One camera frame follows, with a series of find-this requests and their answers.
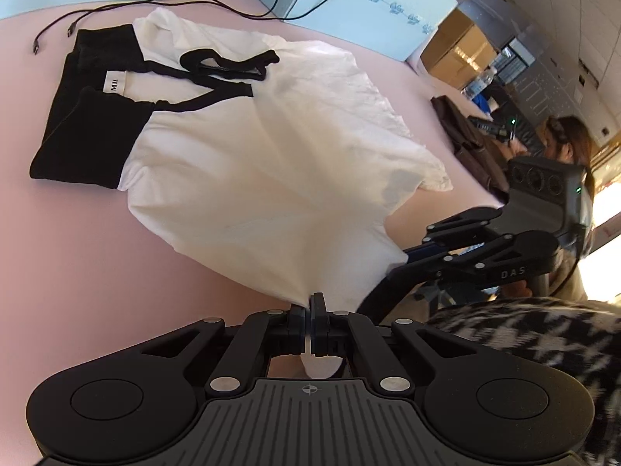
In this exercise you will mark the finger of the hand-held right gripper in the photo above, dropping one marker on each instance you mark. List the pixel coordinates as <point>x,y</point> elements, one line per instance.
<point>465,223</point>
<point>465,264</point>

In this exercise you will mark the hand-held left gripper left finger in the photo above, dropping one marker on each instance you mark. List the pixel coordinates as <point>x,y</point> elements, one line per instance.
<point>300,330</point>

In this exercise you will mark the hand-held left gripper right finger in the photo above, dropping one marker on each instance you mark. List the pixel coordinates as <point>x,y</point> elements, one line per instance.
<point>320,330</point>

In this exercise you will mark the white and black shorts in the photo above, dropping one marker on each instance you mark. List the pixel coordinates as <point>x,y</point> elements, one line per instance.
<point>271,165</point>

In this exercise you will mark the person's right forearm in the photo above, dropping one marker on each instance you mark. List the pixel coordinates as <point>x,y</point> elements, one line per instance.
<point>533,330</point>

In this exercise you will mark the black hand-held device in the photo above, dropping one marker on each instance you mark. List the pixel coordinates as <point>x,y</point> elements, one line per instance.
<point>492,128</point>

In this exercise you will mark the clear water bottle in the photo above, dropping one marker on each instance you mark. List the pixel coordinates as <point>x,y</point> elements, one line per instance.
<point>480,85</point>

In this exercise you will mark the brown cardboard box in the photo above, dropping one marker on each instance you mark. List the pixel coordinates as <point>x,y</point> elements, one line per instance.
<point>456,51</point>

